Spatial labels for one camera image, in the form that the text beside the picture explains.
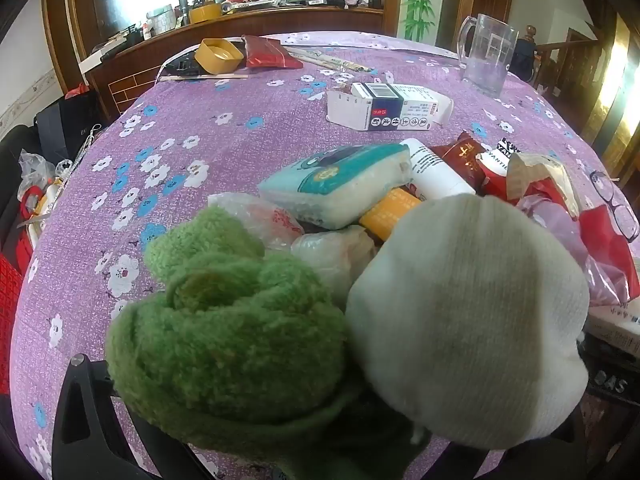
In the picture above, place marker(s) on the black leather sofa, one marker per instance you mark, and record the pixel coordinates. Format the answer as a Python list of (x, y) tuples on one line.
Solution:
[(12, 150)]

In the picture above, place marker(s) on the yellow tray with white rolls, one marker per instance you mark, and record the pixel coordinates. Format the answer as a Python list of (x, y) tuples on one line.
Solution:
[(45, 210)]

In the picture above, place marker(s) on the orange box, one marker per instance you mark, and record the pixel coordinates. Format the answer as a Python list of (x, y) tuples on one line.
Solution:
[(387, 210)]

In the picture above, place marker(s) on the red snack packet gold print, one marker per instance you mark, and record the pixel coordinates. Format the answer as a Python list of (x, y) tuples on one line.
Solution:
[(462, 160)]

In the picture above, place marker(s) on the dark red foil packet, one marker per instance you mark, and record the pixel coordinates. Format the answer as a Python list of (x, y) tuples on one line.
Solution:
[(267, 52)]

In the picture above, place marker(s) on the metal tin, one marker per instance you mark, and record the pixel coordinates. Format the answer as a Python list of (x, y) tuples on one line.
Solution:
[(161, 20)]

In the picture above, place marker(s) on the white blue medicine box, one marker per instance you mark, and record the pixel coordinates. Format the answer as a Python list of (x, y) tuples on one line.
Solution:
[(380, 107)]

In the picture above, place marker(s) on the crumpled beige paper wrapper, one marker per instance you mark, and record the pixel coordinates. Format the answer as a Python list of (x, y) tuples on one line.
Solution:
[(542, 175)]

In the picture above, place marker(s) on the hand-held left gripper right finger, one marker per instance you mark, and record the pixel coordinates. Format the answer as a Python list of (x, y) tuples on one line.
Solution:
[(545, 455)]

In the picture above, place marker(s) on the glass mug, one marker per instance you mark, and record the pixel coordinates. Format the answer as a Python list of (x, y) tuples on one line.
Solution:
[(487, 55)]

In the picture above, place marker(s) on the measuring tape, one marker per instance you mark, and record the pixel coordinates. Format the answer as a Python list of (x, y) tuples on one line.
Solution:
[(85, 150)]

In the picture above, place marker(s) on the black paper bag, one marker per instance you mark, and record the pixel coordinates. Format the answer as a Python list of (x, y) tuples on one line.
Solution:
[(65, 125)]

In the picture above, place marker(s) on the wooden counter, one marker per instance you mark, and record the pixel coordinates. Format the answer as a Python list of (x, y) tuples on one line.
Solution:
[(150, 67)]

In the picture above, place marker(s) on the teal tissue pack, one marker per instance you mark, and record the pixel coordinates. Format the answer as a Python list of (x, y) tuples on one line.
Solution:
[(330, 185)]

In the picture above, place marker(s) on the dark printed box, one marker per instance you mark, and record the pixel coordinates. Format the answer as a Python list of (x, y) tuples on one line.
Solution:
[(612, 375)]

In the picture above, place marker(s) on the red mesh basket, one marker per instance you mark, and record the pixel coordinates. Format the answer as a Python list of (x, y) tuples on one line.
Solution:
[(12, 275)]

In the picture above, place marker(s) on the green fuzzy sock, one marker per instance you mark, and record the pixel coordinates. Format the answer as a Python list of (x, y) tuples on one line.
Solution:
[(225, 350)]

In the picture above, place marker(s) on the clear plastic bag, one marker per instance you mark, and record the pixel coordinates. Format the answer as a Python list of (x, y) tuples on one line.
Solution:
[(330, 255), (35, 172)]

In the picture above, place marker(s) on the dark flashlight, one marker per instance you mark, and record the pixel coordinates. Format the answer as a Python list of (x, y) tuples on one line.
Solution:
[(183, 7)]

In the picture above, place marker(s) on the white sock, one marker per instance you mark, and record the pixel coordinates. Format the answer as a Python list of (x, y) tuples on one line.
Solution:
[(465, 320)]

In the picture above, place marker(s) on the white tube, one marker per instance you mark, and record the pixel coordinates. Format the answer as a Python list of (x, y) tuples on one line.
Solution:
[(435, 170)]

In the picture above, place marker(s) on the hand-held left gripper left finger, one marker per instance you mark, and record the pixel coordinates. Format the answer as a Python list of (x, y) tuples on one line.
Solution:
[(85, 440)]

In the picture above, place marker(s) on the chopsticks in paper sleeve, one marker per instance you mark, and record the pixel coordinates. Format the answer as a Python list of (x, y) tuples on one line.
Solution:
[(350, 65), (312, 57)]

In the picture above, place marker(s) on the eyeglasses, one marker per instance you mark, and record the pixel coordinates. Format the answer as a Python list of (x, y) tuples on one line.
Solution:
[(617, 210)]

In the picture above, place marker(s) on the thin wooden stick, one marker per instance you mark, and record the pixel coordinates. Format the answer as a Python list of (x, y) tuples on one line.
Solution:
[(205, 77)]

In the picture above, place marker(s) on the white flat box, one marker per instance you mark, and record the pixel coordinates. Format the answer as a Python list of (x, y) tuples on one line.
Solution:
[(617, 322)]

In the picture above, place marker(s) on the purple floral tablecloth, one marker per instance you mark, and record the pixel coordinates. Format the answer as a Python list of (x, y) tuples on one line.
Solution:
[(225, 125)]

